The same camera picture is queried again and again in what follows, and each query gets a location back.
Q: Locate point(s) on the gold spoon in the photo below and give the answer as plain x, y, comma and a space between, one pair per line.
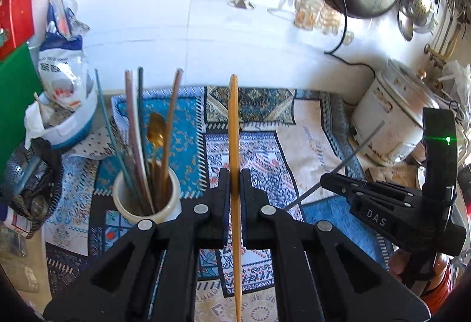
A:
156, 130

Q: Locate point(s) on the pale pink chopstick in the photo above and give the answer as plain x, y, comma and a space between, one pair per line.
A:
133, 130

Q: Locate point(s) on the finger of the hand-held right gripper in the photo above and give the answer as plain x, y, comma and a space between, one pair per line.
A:
397, 189
349, 191

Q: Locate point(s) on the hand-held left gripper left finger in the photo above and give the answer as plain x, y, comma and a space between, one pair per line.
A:
225, 211

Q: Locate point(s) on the gold-print glass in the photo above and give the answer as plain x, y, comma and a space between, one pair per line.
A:
327, 20
303, 14

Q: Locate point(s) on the steel ladle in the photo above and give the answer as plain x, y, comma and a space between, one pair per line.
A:
404, 25

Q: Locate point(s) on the blue and white plastic bag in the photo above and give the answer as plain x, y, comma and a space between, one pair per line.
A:
62, 71

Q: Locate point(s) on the perforated steel basket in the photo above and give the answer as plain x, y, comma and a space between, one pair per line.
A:
48, 196

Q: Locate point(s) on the orange chopstick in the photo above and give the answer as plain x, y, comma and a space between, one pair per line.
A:
233, 130

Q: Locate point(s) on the dark teal chopstick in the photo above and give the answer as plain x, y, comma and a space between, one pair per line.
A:
141, 97

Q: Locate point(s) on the blue patterned patchwork mat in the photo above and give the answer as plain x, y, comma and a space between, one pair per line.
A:
312, 145

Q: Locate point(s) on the grey chopstick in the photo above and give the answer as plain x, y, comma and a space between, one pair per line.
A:
353, 150

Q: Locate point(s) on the person's right hand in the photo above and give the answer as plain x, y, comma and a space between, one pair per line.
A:
396, 265

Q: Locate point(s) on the red box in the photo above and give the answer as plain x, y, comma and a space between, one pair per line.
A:
18, 16

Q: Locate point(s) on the white rice cooker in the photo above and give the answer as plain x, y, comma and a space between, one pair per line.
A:
386, 104

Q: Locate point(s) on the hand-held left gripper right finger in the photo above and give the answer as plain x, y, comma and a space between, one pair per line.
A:
244, 211

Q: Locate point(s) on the white polka dot cloth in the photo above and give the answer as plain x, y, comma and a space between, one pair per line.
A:
95, 145

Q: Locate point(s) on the white ceramic utensil cup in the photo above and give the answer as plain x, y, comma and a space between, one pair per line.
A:
121, 208

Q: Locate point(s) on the brass knob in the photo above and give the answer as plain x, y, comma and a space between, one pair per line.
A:
422, 73

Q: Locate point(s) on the steel skimmer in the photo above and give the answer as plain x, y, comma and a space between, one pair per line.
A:
419, 9

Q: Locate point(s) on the white tissue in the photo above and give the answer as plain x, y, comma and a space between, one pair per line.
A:
35, 123

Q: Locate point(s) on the thin wooden stick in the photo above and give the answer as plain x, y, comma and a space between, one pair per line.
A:
41, 101

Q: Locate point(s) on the blue and white tub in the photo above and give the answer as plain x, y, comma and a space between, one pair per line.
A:
73, 127

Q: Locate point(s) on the clear plastic bag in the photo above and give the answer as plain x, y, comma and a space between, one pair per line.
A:
458, 86

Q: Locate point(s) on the brown chopstick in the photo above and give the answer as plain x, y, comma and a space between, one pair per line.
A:
173, 112

